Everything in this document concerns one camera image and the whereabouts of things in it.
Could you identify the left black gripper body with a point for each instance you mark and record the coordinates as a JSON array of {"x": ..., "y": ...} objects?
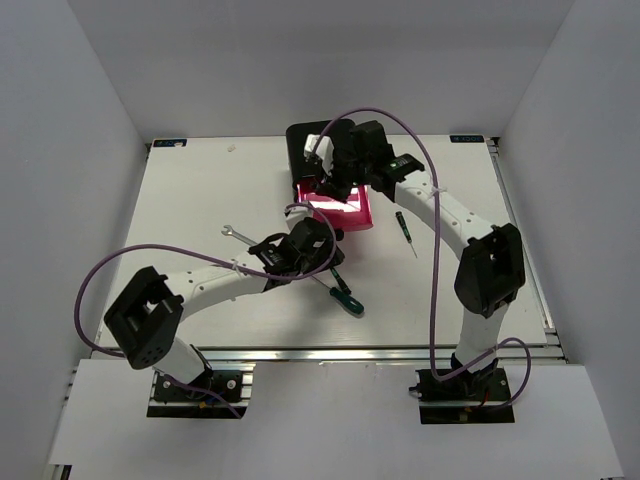
[{"x": 319, "y": 259}]

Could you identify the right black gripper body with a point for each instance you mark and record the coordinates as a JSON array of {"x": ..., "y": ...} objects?
[{"x": 344, "y": 175}]

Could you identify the small black green screwdriver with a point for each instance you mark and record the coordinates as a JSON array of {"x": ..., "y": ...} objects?
[{"x": 342, "y": 285}]

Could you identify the pink drawer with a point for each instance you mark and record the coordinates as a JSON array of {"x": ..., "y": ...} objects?
[{"x": 350, "y": 216}]

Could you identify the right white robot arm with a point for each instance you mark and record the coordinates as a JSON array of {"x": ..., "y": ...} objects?
[{"x": 491, "y": 260}]

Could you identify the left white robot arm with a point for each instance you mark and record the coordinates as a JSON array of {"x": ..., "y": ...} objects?
[{"x": 145, "y": 316}]

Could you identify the black drawer cabinet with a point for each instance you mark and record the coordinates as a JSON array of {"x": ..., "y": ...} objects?
[{"x": 297, "y": 145}]

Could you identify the small precision screwdriver left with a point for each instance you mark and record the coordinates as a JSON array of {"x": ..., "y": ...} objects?
[{"x": 405, "y": 230}]

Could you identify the silver wrench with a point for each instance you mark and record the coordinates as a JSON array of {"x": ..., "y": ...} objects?
[{"x": 229, "y": 231}]

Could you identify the right blue label sticker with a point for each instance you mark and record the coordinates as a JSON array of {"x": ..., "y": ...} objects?
[{"x": 467, "y": 138}]

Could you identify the blue label sticker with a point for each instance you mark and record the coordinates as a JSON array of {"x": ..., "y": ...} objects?
[
  {"x": 169, "y": 143},
  {"x": 467, "y": 138}
]

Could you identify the left blue label sticker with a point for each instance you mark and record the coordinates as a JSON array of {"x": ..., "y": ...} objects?
[{"x": 169, "y": 143}]

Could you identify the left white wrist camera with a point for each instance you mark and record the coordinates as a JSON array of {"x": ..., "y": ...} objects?
[{"x": 295, "y": 213}]

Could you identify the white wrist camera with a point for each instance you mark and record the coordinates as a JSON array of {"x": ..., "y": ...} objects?
[
  {"x": 319, "y": 148},
  {"x": 295, "y": 213}
]

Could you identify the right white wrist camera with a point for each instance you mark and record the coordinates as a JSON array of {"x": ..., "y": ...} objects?
[{"x": 319, "y": 148}]

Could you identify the large green handle screwdriver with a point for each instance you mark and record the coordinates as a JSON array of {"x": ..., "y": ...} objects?
[{"x": 346, "y": 301}]

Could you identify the aluminium table rail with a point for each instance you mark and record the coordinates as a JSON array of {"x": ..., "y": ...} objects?
[{"x": 551, "y": 352}]

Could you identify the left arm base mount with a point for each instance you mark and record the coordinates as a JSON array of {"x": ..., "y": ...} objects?
[{"x": 224, "y": 394}]

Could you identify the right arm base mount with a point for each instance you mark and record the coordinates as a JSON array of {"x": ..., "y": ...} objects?
[{"x": 476, "y": 399}]

